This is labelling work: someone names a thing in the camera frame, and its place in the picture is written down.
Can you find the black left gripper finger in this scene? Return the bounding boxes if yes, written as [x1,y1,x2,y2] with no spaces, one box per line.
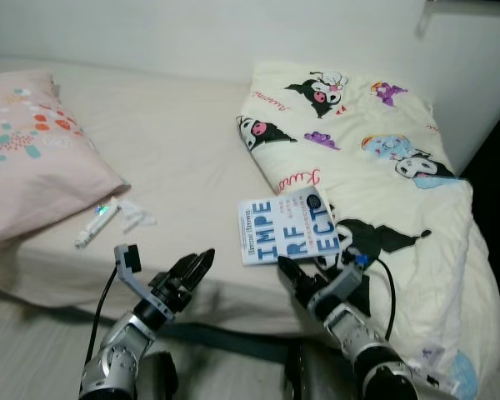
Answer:
[172,252,203,283]
[195,247,218,290]

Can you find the white book with blue letters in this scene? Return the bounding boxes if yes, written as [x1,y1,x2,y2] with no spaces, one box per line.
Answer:
[237,187,339,267]

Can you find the grey right robot leg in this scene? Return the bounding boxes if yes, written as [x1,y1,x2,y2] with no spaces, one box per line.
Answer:
[287,340,361,400]

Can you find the grey robot leg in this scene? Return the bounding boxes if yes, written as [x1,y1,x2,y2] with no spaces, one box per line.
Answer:
[287,340,361,400]
[137,350,181,400]

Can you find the grey left robot leg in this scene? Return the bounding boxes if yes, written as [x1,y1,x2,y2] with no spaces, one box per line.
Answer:
[137,350,181,400]

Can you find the cream cartoon print quilt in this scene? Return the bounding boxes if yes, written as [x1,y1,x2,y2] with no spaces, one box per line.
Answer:
[236,60,500,398]

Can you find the white pen-shaped thermometer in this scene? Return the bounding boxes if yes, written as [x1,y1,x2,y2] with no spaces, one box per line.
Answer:
[74,200,119,250]

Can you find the mattress with cream sheet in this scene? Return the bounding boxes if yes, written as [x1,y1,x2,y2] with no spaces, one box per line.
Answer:
[0,57,476,336]

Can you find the pink pillow with dots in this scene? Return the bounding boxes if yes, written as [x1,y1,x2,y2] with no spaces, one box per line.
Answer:
[0,69,131,251]

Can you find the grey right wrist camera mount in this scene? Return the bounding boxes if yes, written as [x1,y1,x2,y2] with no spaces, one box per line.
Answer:
[312,253,368,314]

